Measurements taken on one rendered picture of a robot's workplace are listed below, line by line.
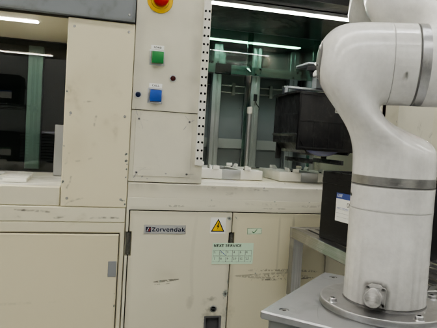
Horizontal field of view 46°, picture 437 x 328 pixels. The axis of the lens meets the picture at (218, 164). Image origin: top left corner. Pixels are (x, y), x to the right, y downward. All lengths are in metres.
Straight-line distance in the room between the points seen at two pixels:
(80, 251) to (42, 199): 0.16
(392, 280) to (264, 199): 0.75
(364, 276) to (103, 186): 0.80
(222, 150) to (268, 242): 0.93
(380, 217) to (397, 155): 0.09
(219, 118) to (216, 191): 0.96
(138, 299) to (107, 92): 0.55
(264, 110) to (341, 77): 1.67
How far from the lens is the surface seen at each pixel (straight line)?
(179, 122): 1.40
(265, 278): 1.52
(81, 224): 1.39
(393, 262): 0.77
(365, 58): 0.75
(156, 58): 1.38
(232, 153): 2.36
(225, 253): 1.46
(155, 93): 1.37
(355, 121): 0.76
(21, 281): 1.42
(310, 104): 1.60
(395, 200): 0.76
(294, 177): 1.71
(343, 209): 1.28
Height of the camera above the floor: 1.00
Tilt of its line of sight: 3 degrees down
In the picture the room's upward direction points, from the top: 3 degrees clockwise
